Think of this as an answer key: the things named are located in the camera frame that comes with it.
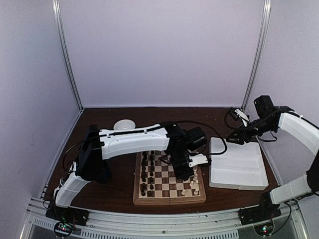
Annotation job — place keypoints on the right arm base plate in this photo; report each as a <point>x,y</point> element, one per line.
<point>257,214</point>

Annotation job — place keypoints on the dark blue mug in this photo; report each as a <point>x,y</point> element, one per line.
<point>104,173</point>

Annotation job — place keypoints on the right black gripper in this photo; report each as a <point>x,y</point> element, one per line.
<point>239,131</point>

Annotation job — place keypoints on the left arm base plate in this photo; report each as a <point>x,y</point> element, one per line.
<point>69,215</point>

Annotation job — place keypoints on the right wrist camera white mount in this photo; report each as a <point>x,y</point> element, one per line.
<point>238,114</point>

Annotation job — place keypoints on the white ceramic bowl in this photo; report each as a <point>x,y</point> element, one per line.
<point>124,124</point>

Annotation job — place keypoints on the right aluminium frame post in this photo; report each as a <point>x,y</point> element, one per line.
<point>264,26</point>

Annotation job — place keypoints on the white plastic compartment tray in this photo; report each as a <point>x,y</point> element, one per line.
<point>241,167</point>

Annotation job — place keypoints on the left aluminium frame post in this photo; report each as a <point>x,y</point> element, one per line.
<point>66,58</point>

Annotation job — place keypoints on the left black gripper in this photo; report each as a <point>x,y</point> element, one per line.
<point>183,175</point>

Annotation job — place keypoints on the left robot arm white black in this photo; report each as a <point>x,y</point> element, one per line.
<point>104,144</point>

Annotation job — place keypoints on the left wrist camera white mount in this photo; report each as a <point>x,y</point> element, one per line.
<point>197,160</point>

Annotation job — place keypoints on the aluminium frame post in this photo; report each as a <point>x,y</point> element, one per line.
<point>66,58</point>
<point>264,26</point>

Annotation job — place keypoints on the wooden chess board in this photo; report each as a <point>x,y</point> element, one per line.
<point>167,189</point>

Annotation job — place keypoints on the row of white chess pieces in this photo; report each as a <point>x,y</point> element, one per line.
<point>194,184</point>

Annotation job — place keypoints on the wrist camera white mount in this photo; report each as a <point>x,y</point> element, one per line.
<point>197,160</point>
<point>238,114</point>

